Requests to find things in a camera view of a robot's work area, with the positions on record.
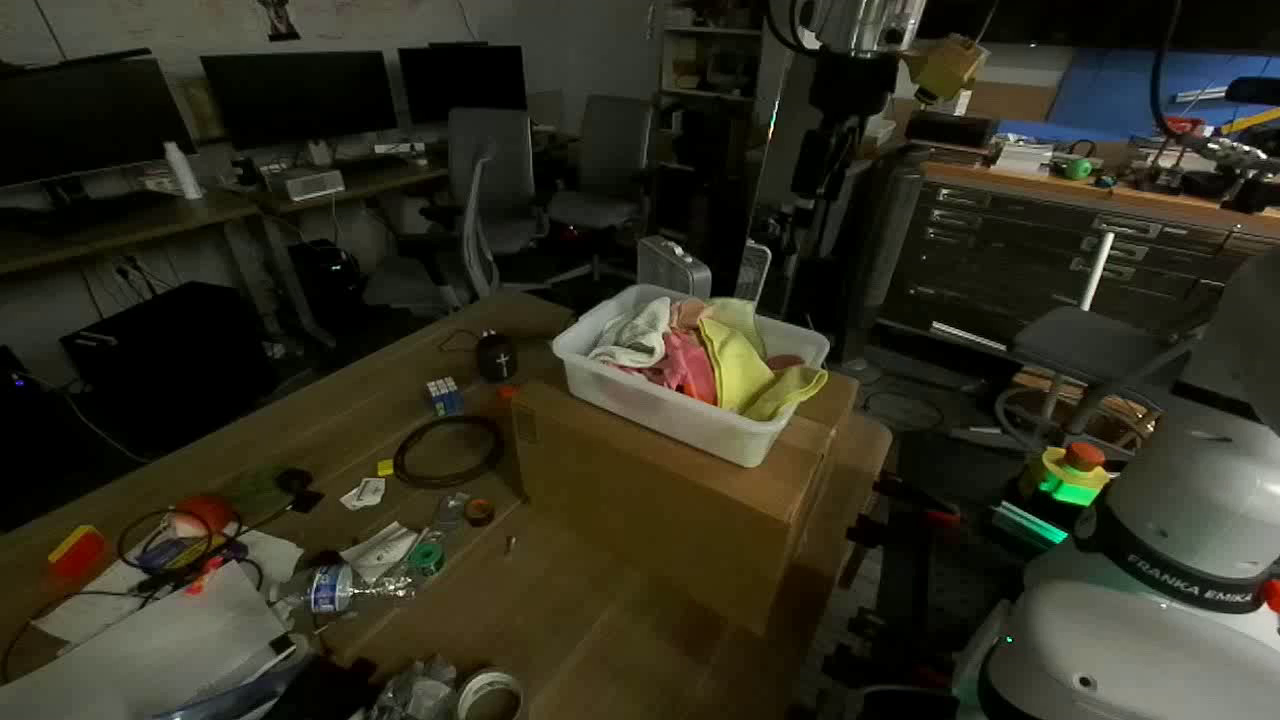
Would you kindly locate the small brown round object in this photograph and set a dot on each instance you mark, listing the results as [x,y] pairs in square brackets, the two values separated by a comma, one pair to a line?
[482,510]

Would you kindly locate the wooden office desk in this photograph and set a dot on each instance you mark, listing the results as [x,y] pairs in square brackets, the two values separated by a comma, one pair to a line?
[372,186]
[105,231]

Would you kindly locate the white plastic bottle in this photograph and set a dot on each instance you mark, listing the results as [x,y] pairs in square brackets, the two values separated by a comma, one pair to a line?
[180,175]

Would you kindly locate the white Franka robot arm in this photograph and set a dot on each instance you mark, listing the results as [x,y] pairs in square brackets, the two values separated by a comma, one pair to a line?
[1174,643]

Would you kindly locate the green lit device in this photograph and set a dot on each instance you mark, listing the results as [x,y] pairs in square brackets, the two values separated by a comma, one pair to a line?
[1030,527]

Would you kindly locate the clear plastic water bottle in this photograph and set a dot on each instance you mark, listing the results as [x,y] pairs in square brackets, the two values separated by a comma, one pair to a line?
[333,586]

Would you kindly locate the black tool cabinet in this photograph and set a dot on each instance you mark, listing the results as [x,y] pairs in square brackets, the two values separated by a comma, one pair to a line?
[1027,253]

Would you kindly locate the white plastic packet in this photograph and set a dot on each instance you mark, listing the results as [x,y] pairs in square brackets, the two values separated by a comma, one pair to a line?
[381,549]

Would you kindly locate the red round cap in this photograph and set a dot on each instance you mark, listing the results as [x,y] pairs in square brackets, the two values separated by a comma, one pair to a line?
[205,513]

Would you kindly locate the brown cardboard box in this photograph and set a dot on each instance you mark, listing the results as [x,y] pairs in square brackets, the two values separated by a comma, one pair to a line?
[665,505]

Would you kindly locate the small black object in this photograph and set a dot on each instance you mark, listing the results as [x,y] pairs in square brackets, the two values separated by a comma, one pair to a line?
[299,491]

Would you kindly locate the bright yellow cloth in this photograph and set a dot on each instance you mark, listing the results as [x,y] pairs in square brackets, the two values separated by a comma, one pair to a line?
[735,367]

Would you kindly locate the small yellow piece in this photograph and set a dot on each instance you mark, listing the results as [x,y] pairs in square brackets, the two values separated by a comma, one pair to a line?
[386,469]

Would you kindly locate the grey office chair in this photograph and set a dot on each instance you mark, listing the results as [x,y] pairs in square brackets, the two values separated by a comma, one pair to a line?
[488,175]
[606,160]

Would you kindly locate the small white device box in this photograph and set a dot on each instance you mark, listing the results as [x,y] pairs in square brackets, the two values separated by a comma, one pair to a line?
[314,186]

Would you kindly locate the red emergency stop button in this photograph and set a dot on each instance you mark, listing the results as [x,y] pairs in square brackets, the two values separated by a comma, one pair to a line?
[1073,475]

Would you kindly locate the small rubik's cube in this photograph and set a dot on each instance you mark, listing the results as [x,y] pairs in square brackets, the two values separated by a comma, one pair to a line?
[445,392]

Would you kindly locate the white tape roll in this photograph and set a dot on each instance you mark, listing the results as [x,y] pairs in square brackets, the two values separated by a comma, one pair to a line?
[488,681]

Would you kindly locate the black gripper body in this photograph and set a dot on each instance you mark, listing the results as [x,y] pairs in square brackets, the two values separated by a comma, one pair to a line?
[852,83]

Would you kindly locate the small wall poster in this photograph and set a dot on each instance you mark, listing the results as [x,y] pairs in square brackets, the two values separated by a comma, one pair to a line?
[278,18]

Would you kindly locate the black equipment case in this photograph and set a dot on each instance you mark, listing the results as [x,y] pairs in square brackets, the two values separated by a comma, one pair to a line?
[166,362]

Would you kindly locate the white paper scrap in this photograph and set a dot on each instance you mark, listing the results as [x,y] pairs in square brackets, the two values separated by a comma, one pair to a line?
[363,495]

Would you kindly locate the red yellow block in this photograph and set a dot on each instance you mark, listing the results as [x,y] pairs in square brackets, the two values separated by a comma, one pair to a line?
[79,552]

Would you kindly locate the grey stool seat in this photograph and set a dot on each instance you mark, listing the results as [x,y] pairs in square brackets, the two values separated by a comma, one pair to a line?
[1094,344]

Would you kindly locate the small orange object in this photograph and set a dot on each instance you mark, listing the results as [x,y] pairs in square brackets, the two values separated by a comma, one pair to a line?
[506,392]

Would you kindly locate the white paper sheet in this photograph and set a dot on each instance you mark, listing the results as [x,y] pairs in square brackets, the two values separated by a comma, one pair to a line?
[145,653]

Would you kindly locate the green tape roll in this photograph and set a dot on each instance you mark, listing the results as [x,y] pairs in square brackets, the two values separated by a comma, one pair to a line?
[1073,168]

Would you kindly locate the clear plastic container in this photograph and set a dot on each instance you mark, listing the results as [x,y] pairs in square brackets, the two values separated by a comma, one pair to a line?
[754,275]
[672,267]

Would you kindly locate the black computer mouse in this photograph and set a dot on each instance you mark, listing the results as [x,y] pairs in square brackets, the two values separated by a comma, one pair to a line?
[494,353]

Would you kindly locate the white plastic bin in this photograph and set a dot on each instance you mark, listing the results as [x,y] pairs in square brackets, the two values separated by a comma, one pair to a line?
[695,403]

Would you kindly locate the black computer monitor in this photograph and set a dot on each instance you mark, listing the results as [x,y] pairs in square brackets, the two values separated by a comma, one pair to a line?
[82,122]
[463,83]
[302,99]

